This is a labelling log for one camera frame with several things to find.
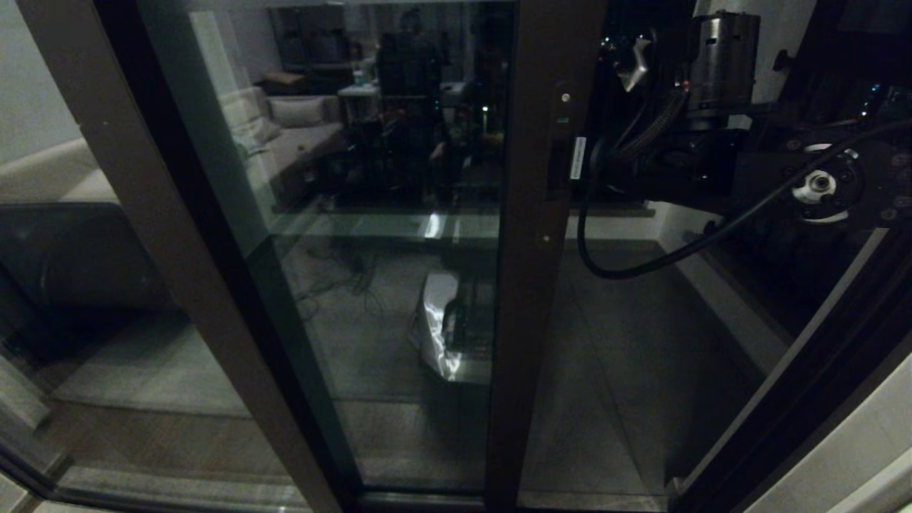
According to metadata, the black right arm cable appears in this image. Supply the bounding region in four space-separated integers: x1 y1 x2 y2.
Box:
576 120 912 281

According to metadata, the short stone balcony sill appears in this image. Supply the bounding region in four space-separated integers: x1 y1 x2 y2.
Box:
682 231 814 348

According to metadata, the brown framed fixed glass door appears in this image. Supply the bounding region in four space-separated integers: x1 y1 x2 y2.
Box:
0 0 363 513

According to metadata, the black braided cable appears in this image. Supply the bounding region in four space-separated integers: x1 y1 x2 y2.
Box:
611 87 690 166

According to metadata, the recessed door pull handle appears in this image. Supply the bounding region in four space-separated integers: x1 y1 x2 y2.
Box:
547 139 571 202

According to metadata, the long stone balcony sill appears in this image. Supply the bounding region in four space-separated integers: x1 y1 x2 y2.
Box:
274 203 655 219

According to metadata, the brown framed sliding glass door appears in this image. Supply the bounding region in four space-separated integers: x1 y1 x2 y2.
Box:
139 0 611 513

